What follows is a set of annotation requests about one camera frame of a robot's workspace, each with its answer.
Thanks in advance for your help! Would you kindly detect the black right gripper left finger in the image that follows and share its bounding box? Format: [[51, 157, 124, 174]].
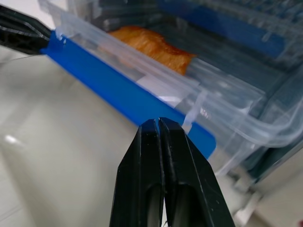
[[109, 119, 166, 227]]

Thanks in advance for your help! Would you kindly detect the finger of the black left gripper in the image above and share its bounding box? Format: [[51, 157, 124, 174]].
[[0, 4, 52, 55]]

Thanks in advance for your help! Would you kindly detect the clear blue-clasp food container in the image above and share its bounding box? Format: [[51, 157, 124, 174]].
[[37, 0, 303, 187]]

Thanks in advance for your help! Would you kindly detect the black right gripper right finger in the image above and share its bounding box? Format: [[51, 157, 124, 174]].
[[158, 117, 236, 227]]

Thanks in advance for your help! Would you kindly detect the orange fried food piece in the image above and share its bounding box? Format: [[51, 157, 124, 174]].
[[109, 25, 197, 76]]

